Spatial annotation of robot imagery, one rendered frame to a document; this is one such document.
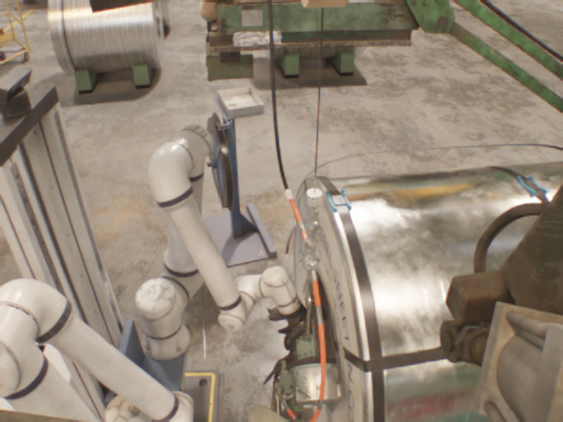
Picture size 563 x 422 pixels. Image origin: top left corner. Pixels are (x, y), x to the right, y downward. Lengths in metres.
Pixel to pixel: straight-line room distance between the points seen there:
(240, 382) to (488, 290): 2.28
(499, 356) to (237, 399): 2.32
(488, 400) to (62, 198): 1.25
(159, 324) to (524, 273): 1.53
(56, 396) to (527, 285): 0.93
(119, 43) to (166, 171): 4.80
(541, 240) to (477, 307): 0.10
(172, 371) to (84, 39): 4.88
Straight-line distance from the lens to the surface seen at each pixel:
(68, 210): 1.40
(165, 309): 1.73
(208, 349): 2.77
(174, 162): 1.38
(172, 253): 1.76
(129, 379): 1.24
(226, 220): 3.61
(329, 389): 1.41
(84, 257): 1.50
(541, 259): 0.35
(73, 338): 1.14
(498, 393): 0.30
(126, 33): 6.05
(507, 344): 0.29
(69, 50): 6.26
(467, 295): 0.41
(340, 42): 1.80
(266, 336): 2.80
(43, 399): 1.07
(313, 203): 1.06
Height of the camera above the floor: 2.19
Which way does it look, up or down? 36 degrees down
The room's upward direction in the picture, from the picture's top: straight up
